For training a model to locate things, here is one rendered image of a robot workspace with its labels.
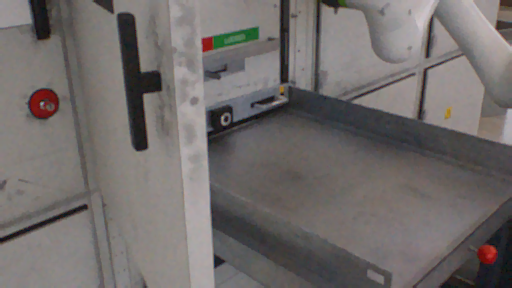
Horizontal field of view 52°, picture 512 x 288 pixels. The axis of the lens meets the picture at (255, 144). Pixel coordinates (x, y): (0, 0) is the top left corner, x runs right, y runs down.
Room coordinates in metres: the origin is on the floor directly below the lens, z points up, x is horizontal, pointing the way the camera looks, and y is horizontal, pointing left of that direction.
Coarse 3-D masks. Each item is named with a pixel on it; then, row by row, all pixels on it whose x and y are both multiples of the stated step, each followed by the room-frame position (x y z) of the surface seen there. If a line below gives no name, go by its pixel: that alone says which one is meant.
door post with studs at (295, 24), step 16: (288, 0) 1.50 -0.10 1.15; (304, 0) 1.51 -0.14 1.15; (288, 16) 1.50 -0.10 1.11; (304, 16) 1.51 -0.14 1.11; (288, 32) 1.53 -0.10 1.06; (304, 32) 1.51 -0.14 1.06; (288, 48) 1.53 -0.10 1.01; (304, 48) 1.51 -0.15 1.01; (288, 64) 1.48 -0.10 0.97; (304, 64) 1.51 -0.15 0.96; (288, 80) 1.48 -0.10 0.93; (304, 80) 1.51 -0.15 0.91
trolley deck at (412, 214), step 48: (240, 144) 1.20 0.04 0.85; (288, 144) 1.20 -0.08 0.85; (336, 144) 1.19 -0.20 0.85; (384, 144) 1.19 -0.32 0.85; (240, 192) 0.95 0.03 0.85; (288, 192) 0.95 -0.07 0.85; (336, 192) 0.95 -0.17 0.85; (384, 192) 0.94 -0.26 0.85; (432, 192) 0.94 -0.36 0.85; (480, 192) 0.94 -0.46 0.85; (240, 240) 0.78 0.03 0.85; (336, 240) 0.77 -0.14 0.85; (384, 240) 0.77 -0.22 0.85; (432, 240) 0.77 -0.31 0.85; (480, 240) 0.82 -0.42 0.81
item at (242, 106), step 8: (272, 88) 1.41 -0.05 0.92; (240, 96) 1.34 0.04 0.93; (248, 96) 1.34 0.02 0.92; (256, 96) 1.37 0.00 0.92; (264, 96) 1.39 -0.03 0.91; (272, 96) 1.41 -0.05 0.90; (216, 104) 1.28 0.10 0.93; (224, 104) 1.28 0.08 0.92; (232, 104) 1.30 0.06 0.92; (240, 104) 1.32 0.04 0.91; (248, 104) 1.34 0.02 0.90; (264, 104) 1.39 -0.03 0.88; (280, 104) 1.43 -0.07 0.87; (208, 112) 1.24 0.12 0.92; (240, 112) 1.32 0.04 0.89; (248, 112) 1.34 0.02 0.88; (256, 112) 1.36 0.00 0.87; (208, 120) 1.24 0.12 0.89; (208, 128) 1.24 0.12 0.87
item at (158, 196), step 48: (96, 0) 0.75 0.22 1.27; (144, 0) 0.54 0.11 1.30; (192, 0) 0.48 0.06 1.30; (96, 48) 0.81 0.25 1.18; (144, 48) 0.56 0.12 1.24; (192, 48) 0.48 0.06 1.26; (96, 96) 0.87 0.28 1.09; (144, 96) 0.57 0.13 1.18; (192, 96) 0.48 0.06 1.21; (96, 144) 0.94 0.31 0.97; (144, 144) 0.49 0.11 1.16; (192, 144) 0.48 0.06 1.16; (144, 192) 0.62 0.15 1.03; (192, 192) 0.48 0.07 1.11; (144, 240) 0.65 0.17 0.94; (192, 240) 0.48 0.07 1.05
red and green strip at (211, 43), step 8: (232, 32) 1.32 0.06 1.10; (240, 32) 1.34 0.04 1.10; (248, 32) 1.36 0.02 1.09; (256, 32) 1.38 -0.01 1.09; (208, 40) 1.27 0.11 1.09; (216, 40) 1.29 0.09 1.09; (224, 40) 1.30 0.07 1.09; (232, 40) 1.32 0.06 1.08; (240, 40) 1.34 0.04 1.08; (248, 40) 1.36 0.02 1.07; (208, 48) 1.27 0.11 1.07; (216, 48) 1.28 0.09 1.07
